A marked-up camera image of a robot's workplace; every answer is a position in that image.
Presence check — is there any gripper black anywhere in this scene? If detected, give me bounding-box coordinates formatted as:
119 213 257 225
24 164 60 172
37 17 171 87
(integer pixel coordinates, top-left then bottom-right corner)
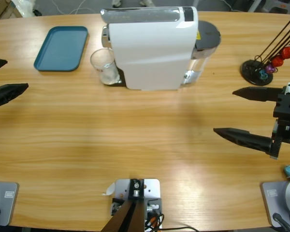
213 82 290 160

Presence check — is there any clear plastic cup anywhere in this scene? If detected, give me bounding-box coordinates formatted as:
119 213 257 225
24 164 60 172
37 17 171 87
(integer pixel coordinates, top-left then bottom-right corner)
90 48 120 86

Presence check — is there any red coffee capsule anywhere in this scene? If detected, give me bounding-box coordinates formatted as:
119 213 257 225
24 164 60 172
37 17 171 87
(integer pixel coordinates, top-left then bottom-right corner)
281 45 290 60
272 55 285 68

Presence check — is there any white coffee machine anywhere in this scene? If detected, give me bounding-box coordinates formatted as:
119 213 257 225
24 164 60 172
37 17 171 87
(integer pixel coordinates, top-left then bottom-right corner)
100 6 199 92

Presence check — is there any black capsule stand with rods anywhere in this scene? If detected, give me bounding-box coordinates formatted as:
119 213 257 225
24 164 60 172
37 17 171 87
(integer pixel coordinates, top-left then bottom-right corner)
240 15 290 87

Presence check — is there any brown cardboard box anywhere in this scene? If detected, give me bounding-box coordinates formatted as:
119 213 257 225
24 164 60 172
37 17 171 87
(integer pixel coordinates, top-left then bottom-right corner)
0 0 22 21

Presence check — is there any white plastic bag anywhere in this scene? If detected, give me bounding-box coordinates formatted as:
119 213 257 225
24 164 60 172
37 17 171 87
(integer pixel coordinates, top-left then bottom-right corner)
11 0 37 16

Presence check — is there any blue plastic tray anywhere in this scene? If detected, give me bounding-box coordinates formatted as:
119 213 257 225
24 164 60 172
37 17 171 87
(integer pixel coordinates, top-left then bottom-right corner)
33 26 89 73

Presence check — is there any clear water tank dark lid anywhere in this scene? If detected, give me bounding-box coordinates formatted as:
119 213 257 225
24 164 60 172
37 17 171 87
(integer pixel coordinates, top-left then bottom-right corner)
181 20 222 87

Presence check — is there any white paper tape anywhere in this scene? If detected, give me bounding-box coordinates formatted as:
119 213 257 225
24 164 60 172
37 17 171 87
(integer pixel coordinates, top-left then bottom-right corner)
101 182 116 196

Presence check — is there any white floor cable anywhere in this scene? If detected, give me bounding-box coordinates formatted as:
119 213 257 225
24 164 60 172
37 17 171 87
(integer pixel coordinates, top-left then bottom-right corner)
52 0 92 15

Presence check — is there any arm grey base plate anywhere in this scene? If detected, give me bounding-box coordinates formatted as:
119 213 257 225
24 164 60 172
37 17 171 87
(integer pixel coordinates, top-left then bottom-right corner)
260 181 290 228
0 181 19 227

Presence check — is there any white mount block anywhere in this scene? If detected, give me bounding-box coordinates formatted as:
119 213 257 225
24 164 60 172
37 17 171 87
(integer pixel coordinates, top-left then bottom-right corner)
114 178 160 201

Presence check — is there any black mount bracket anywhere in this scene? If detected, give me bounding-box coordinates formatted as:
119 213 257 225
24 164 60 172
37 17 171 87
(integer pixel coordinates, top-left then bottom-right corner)
111 197 163 217

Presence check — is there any thin black cable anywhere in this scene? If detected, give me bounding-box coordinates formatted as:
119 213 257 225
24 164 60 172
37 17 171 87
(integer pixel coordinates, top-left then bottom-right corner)
159 225 200 232

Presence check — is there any orange and black wire bundle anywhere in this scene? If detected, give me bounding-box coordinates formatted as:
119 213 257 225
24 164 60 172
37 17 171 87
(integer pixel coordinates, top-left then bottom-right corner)
145 211 165 232

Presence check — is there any dark camera post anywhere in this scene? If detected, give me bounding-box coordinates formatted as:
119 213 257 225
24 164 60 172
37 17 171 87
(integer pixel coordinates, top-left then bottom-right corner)
103 178 145 232

